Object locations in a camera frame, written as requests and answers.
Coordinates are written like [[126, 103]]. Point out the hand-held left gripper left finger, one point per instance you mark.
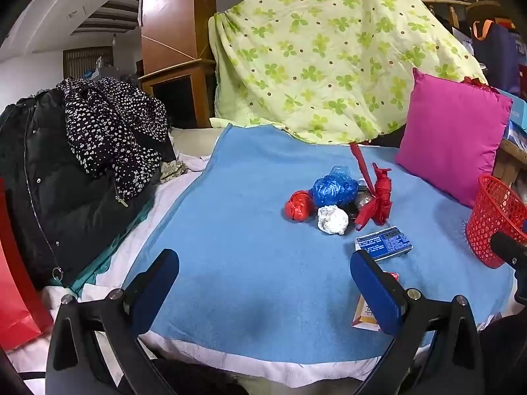
[[158, 288]]

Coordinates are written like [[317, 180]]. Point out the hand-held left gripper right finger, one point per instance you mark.
[[372, 288]]

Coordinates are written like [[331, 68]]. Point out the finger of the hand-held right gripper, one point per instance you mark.
[[508, 249]]

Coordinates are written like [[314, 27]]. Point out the orange white packet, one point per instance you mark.
[[364, 317]]

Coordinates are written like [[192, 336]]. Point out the red mesh basket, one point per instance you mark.
[[494, 214]]

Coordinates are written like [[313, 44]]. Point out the blue medicine box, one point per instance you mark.
[[385, 243]]

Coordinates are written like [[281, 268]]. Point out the white paper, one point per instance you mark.
[[332, 219]]

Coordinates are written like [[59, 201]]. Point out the red plastic bag bundle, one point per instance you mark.
[[381, 191]]

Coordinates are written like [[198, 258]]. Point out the blue plastic bag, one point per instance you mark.
[[331, 187]]

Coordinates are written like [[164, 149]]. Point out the teal cloth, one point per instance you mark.
[[103, 263]]

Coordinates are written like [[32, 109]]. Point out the round wooden table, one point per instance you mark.
[[508, 160]]

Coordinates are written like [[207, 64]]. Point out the blue towel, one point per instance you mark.
[[247, 234]]

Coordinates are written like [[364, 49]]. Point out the floral cloth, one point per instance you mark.
[[173, 170]]

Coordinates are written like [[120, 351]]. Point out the magenta pillow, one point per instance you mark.
[[451, 140]]

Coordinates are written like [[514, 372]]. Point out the light blue cardboard box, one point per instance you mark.
[[516, 109]]

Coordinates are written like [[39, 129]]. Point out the red paper bag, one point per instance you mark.
[[16, 288]]

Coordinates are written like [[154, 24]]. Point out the beige cushion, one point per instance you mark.
[[193, 142]]

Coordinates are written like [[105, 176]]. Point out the black padded jacket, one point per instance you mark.
[[49, 181]]

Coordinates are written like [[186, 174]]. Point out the black polka dot garment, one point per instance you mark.
[[107, 131]]

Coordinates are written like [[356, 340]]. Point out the red crinkled wrapping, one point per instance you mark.
[[475, 81]]

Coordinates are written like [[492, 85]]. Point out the green clover quilt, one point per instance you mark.
[[321, 57]]

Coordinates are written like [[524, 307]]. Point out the wooden cabinet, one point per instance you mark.
[[177, 20]]

